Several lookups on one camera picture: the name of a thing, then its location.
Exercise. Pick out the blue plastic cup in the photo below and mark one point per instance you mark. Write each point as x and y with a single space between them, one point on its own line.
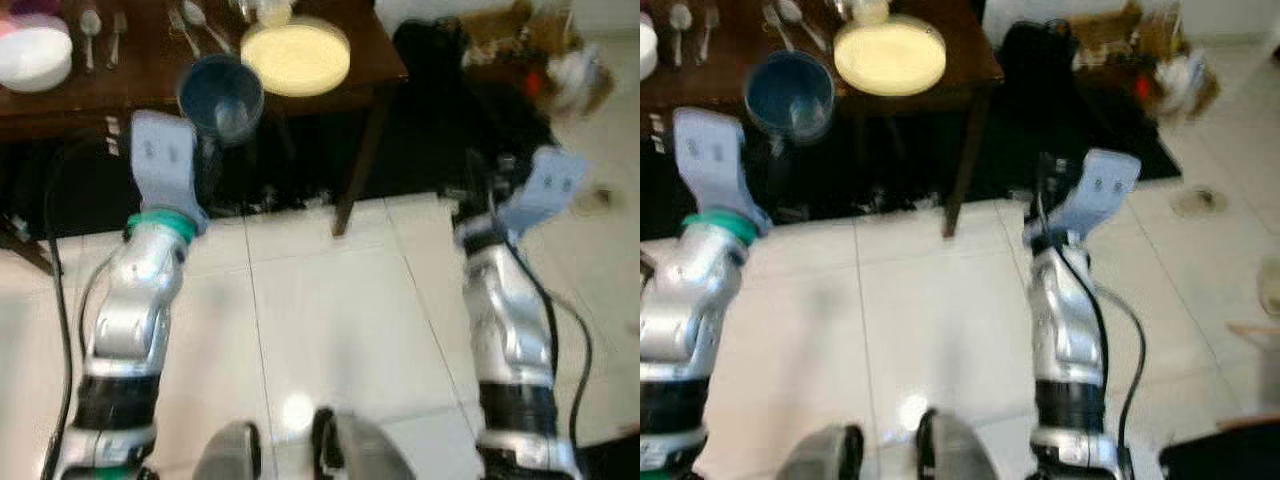
215 90
790 95

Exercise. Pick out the grey right robot foot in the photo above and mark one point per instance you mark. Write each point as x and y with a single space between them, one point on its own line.
960 448
360 448

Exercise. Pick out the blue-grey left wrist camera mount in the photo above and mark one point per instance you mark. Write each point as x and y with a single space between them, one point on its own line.
715 165
165 165

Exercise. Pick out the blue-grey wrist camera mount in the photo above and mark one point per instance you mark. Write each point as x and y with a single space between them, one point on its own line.
548 185
715 165
165 165
1100 190

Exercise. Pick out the small pale yellow bowl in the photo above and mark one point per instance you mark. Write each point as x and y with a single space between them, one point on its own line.
273 12
870 10

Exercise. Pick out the white round plate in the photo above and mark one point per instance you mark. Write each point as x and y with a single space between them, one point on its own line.
35 60
647 50

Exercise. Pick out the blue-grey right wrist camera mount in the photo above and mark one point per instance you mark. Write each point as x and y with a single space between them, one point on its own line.
1100 190
548 185

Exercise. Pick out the silver spoon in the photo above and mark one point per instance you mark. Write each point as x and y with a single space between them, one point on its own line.
90 28
202 22
802 20
680 22

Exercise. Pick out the black fabric object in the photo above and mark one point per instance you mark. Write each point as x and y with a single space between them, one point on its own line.
612 462
1222 455

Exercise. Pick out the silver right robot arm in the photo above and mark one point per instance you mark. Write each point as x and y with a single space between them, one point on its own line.
510 320
1070 320

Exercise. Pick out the grey left robot foot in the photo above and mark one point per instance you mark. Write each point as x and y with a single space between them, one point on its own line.
228 452
825 455

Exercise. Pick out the grey robot foot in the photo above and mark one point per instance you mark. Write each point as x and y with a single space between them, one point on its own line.
360 448
825 455
228 452
960 448

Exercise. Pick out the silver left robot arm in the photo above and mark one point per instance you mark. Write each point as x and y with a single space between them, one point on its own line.
140 300
680 310

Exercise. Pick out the dark wooden table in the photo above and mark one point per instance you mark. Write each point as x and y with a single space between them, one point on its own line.
720 82
150 78

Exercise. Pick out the pink round plate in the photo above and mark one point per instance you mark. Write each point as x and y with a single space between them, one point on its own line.
25 18

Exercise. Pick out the pale yellow round plate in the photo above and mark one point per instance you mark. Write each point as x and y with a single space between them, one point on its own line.
295 60
890 60

